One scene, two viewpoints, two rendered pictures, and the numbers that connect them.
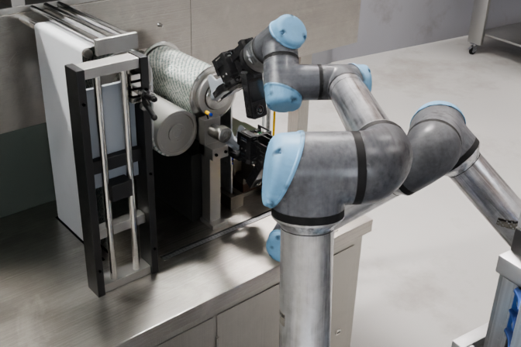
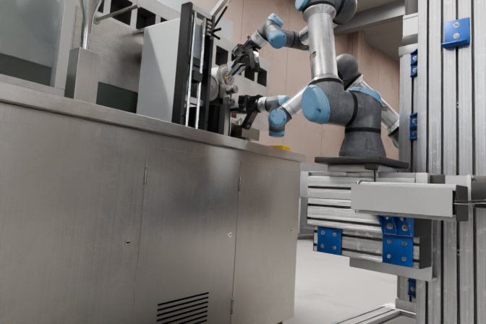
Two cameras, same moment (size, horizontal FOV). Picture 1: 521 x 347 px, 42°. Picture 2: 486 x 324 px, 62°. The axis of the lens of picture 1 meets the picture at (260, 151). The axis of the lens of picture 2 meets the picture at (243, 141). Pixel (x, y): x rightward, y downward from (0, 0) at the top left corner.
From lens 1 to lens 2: 1.33 m
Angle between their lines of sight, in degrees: 36
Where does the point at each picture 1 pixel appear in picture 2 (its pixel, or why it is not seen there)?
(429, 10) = not seen: hidden behind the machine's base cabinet
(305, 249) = (324, 17)
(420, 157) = (343, 58)
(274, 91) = (275, 32)
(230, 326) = (246, 175)
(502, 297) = (405, 64)
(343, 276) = (293, 189)
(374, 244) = not seen: hidden behind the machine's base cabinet
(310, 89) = (290, 35)
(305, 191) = not seen: outside the picture
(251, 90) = (254, 56)
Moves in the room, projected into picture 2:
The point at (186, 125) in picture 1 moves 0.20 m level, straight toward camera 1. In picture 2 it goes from (214, 87) to (226, 76)
